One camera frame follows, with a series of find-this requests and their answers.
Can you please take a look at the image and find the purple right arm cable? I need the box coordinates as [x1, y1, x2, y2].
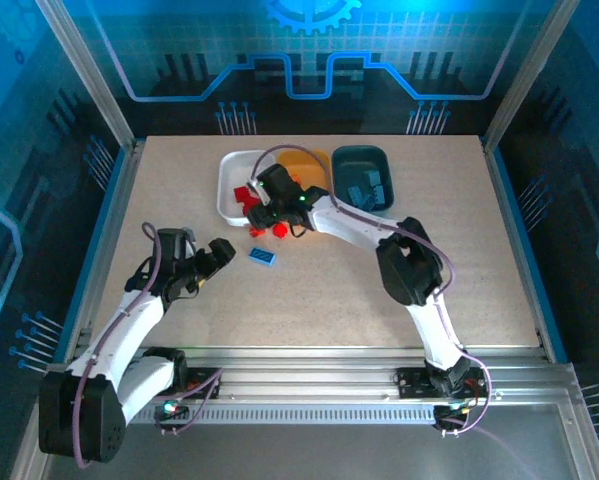
[250, 143, 493, 437]

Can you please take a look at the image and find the aluminium frame post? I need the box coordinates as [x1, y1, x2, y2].
[35, 0, 138, 152]
[480, 0, 578, 153]

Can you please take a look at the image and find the large blue two-by-four lego brick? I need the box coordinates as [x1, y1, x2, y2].
[248, 247, 277, 268]

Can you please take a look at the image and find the blue two-by-three lego brick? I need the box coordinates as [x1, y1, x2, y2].
[345, 184, 376, 209]

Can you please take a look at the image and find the white plastic container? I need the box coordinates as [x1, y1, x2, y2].
[217, 149, 281, 228]

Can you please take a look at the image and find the aluminium front rail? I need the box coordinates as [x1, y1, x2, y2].
[47, 343, 580, 407]

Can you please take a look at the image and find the teal plastic container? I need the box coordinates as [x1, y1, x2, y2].
[330, 144, 396, 214]

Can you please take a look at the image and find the yellow plastic container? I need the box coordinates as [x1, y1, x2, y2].
[277, 148, 333, 194]

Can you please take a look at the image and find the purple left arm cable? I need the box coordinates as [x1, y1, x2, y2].
[71, 222, 160, 470]

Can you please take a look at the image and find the control board with lights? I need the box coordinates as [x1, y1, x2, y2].
[432, 399, 481, 437]
[153, 397, 191, 432]

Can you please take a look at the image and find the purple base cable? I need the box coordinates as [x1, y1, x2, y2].
[172, 366, 226, 437]

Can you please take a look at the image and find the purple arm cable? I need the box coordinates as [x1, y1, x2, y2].
[250, 143, 493, 437]
[71, 222, 160, 470]

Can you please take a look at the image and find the slotted metal cable duct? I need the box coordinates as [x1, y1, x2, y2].
[127, 404, 441, 427]

